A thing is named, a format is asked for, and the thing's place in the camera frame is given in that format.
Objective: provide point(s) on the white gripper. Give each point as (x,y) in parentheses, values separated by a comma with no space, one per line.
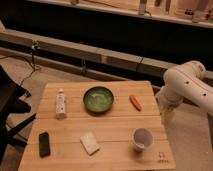
(167,100)

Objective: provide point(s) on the white plastic bottle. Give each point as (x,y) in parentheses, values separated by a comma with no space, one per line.
(60,105)

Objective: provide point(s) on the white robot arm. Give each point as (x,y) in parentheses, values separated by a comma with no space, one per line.
(185,81)

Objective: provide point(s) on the green ceramic bowl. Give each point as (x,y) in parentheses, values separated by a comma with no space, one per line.
(98,99)

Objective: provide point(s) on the white paper cup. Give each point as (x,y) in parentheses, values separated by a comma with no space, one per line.
(142,139)

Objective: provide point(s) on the orange carrot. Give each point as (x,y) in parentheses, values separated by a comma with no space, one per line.
(135,103)

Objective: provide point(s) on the white sponge block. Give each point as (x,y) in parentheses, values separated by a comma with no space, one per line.
(89,143)

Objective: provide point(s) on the wooden folding table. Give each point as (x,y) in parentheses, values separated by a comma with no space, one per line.
(113,131)

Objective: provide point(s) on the black chair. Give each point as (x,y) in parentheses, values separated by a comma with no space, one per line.
(10,93)

